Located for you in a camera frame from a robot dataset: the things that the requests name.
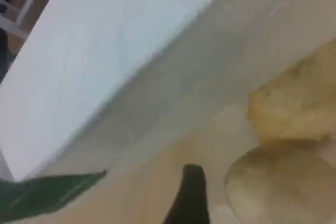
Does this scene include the round egg yolk pastry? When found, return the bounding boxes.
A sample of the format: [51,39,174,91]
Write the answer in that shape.
[224,146,336,224]

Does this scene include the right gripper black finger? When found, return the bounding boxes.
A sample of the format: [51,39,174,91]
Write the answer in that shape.
[162,164,211,224]

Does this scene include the long ridged orange bread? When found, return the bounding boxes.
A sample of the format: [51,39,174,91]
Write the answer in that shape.
[248,39,336,146]

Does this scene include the white canvas bag green handles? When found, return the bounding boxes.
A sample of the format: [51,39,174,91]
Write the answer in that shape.
[0,0,336,224]

